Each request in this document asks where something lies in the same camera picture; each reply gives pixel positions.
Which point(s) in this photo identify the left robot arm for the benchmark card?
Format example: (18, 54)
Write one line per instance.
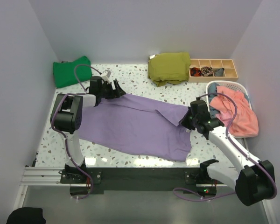
(66, 116)

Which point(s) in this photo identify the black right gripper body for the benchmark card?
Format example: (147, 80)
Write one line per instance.
(189, 121)

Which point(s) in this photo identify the purple t-shirt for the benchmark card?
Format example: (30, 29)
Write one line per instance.
(138, 126)

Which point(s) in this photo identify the folded olive green t-shirt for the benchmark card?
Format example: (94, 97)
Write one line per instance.
(169, 68)

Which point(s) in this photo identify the black cloth at corner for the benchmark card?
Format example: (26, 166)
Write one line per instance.
(26, 215)

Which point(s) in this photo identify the aluminium rail frame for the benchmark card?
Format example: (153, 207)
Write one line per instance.
(40, 187)

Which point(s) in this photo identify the orange black cloth roll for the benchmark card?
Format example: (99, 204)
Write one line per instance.
(195, 72)

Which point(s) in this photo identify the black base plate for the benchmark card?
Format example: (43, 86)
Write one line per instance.
(100, 180)

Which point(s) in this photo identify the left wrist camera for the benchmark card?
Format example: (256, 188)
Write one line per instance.
(105, 75)

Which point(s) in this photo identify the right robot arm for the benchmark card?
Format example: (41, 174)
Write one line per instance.
(252, 180)

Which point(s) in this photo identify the dark grey cloth roll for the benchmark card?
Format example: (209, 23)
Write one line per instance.
(218, 72)

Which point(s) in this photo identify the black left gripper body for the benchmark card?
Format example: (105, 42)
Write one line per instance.
(107, 91)

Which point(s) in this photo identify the wooden compartment box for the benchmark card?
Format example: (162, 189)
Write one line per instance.
(230, 73)

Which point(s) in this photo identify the pink t-shirt in basket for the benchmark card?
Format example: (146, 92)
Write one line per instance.
(238, 109)

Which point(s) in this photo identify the patterned brown cloth roll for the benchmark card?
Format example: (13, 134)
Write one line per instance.
(207, 71)

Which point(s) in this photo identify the white laundry basket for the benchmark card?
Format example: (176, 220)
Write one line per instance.
(224, 86)

